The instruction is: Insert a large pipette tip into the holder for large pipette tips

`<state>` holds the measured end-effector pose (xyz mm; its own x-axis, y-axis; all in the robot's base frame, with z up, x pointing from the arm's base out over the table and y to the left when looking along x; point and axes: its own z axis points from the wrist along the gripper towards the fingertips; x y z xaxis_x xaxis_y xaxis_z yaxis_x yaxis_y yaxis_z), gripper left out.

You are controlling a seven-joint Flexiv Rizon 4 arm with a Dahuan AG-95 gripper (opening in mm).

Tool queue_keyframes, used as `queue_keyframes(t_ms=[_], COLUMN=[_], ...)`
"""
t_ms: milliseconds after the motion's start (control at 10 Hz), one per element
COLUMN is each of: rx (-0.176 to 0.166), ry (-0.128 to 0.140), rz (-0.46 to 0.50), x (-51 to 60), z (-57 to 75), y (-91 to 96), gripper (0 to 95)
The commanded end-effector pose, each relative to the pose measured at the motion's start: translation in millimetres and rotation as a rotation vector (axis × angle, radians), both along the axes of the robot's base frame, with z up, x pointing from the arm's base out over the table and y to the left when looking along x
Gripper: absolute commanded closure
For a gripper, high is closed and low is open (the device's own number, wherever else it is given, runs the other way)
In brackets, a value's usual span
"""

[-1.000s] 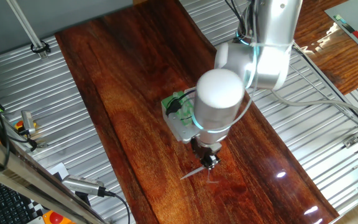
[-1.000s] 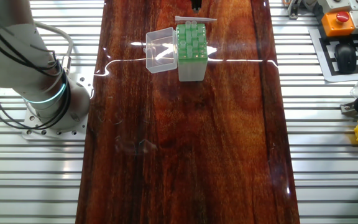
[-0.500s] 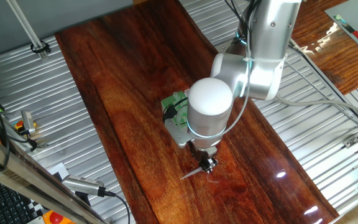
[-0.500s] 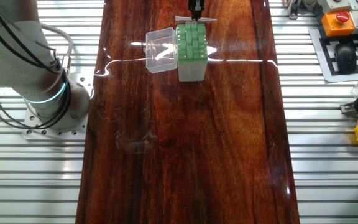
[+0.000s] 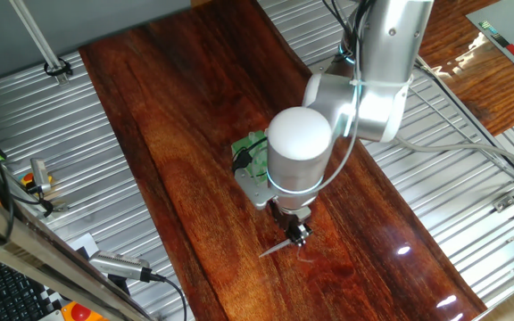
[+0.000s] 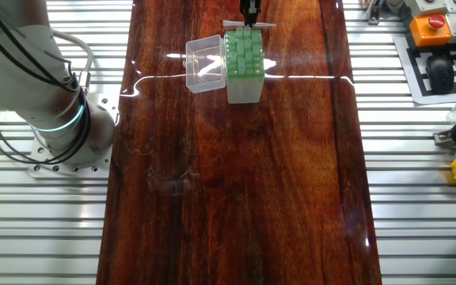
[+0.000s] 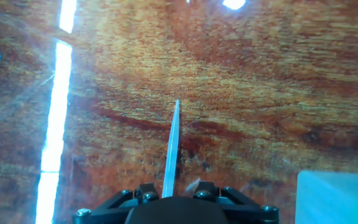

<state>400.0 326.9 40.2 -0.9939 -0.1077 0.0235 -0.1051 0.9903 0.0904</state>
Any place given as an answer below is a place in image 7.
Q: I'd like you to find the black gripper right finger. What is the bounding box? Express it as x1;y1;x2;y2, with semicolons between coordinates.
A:
193;181;280;224

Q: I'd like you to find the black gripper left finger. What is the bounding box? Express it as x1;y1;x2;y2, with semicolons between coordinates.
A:
72;182;160;224

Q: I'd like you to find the clear pipette tip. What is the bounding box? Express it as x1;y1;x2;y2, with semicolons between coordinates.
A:
162;99;180;198

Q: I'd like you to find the translucent tip box green rack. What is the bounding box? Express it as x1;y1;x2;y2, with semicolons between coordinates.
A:
295;170;358;224

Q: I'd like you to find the glossy wood grain board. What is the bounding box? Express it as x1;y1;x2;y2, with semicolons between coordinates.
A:
0;0;358;224

